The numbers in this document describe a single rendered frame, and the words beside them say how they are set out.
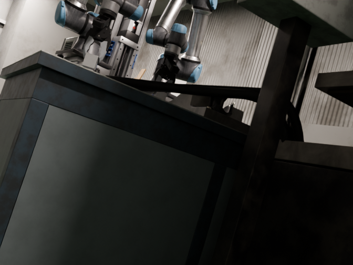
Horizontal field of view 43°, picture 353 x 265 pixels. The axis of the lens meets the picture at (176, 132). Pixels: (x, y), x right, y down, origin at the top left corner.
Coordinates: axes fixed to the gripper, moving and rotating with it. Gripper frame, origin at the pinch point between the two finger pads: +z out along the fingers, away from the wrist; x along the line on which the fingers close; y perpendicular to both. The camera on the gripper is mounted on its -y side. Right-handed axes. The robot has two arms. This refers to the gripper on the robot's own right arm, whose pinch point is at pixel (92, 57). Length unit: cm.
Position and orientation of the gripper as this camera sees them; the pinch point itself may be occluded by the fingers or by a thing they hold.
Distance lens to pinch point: 185.1
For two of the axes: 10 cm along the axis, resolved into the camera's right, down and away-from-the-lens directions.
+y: -1.0, 0.8, 9.9
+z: -2.9, 9.5, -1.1
